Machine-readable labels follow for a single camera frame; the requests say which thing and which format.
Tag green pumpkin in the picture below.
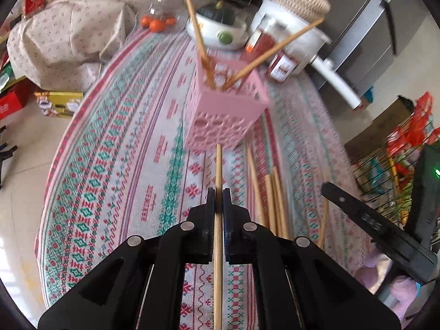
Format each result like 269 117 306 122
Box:
197 1 238 25

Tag black wire rack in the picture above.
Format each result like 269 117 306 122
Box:
351 124 440 221

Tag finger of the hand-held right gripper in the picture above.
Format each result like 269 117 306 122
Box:
321 182 438 284

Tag yellow gift box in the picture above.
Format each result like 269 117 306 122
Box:
33 91 84 119

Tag white electric pot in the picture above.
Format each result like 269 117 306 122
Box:
249 0 362 109

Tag floral beige cloth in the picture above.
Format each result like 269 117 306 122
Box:
7 0 139 89

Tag red and gold box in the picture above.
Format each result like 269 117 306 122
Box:
23 0 47 16

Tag red carton box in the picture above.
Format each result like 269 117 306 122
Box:
0 87 30 122

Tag dark grey refrigerator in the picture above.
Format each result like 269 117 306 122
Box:
292 0 434 97

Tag cardboard box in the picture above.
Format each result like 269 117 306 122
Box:
344 95 422 166

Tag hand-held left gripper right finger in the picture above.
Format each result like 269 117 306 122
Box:
222 187 401 330

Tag white bowl with green dot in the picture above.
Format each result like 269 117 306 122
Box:
186 5 250 51

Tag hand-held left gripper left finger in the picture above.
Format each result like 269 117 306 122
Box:
37 187 218 330

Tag wooden chopstick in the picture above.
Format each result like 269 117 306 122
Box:
223 18 326 89
246 140 266 228
179 0 216 89
271 168 288 238
264 175 276 235
213 144 224 330

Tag woven basket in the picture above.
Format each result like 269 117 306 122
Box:
271 0 331 23

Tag red sauce jar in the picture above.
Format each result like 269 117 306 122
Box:
244 18 276 54
266 50 298 83

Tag clear plastic jar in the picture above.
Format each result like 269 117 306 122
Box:
139 0 180 34

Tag red snack packets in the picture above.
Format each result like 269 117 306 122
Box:
384 91 434 166

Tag patterned woven tablecloth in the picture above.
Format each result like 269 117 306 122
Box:
34 24 376 330

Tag pink perforated utensil holder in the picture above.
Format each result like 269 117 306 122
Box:
183 55 269 151

